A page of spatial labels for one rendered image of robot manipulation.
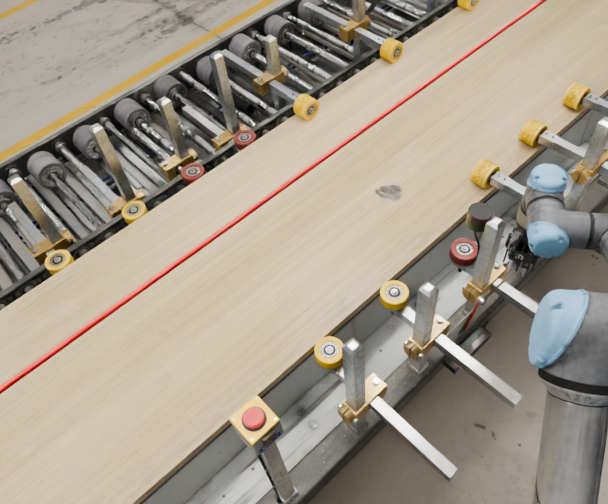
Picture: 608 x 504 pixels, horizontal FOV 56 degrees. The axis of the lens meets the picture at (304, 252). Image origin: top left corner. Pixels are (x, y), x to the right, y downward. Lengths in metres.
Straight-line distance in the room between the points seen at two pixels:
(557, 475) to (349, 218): 1.06
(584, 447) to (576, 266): 2.05
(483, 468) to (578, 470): 1.46
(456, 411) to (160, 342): 1.30
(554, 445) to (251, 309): 0.93
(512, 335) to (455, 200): 0.97
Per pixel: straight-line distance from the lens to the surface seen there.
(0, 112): 4.38
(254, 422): 1.10
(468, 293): 1.68
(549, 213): 1.24
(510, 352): 2.60
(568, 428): 0.92
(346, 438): 1.63
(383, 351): 1.83
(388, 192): 1.83
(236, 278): 1.68
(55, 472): 1.58
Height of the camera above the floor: 2.25
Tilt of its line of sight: 52 degrees down
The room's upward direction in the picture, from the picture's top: 9 degrees counter-clockwise
